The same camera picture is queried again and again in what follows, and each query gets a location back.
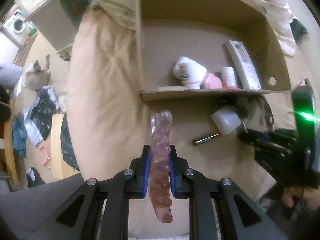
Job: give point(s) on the small white pill bottle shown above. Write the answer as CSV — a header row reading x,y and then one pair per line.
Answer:
x,y
228,78

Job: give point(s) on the translucent pink beaded wand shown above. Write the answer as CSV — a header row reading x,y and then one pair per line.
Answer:
x,y
159,184

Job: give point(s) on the black metallic pen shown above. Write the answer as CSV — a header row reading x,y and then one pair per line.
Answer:
x,y
205,139

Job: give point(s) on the pink heart-shaped case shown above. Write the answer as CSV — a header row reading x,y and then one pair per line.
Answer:
x,y
211,81

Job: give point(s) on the white cabinet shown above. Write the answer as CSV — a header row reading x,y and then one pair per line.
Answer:
x,y
53,23

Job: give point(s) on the brown cardboard box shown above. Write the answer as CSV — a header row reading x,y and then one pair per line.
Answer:
x,y
160,84

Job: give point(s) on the white power adapter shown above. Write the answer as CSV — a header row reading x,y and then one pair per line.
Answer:
x,y
226,120

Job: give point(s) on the person's right hand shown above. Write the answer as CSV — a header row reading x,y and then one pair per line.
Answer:
x,y
308,194

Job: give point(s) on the dark green cloth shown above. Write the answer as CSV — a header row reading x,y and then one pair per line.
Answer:
x,y
298,29

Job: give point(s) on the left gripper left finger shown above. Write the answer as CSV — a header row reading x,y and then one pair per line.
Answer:
x,y
99,209

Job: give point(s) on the tan bed sheet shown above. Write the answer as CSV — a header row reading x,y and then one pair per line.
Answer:
x,y
109,123

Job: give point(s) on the white lotion bottle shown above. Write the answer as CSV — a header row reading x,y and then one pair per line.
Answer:
x,y
189,72

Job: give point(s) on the siamese cat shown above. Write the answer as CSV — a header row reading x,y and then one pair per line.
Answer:
x,y
36,78

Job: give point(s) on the black plastic bag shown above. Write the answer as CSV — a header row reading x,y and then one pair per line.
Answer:
x,y
37,118

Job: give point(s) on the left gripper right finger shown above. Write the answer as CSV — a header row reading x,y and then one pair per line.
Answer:
x,y
218,209

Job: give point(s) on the white washing machine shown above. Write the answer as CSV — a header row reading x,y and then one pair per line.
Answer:
x,y
16,29

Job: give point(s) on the white remote control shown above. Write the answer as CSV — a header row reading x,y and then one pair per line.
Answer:
x,y
244,65

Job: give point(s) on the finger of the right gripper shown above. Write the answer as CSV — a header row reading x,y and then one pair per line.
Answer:
x,y
256,138

